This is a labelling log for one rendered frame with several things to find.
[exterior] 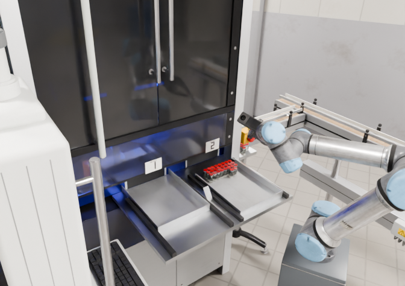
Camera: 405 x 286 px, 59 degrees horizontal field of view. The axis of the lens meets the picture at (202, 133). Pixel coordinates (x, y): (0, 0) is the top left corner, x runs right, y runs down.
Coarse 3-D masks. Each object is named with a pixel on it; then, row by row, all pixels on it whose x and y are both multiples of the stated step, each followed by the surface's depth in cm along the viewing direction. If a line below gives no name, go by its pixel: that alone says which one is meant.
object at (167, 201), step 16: (176, 176) 176; (128, 192) 163; (144, 192) 169; (160, 192) 169; (176, 192) 169; (192, 192) 167; (144, 208) 159; (160, 208) 159; (176, 208) 159; (192, 208) 160; (208, 208) 158; (160, 224) 150; (176, 224) 150
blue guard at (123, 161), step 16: (176, 128) 164; (192, 128) 170; (208, 128) 176; (224, 128) 183; (128, 144) 151; (144, 144) 156; (160, 144) 162; (176, 144) 167; (192, 144) 174; (224, 144) 188; (80, 160) 141; (112, 160) 150; (128, 160) 155; (144, 160) 160; (176, 160) 172; (80, 176) 144; (112, 176) 153; (128, 176) 158; (80, 192) 146
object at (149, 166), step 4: (152, 160) 163; (156, 160) 164; (160, 160) 165; (148, 164) 162; (152, 164) 163; (156, 164) 165; (160, 164) 166; (148, 168) 163; (152, 168) 164; (156, 168) 166; (160, 168) 167; (148, 172) 164
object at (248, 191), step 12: (240, 168) 189; (204, 180) 173; (216, 180) 179; (228, 180) 179; (240, 180) 180; (252, 180) 180; (264, 180) 176; (216, 192) 166; (228, 192) 171; (240, 192) 171; (252, 192) 171; (264, 192) 171; (276, 192) 171; (228, 204) 160; (240, 204) 163; (252, 204) 163; (264, 204) 163
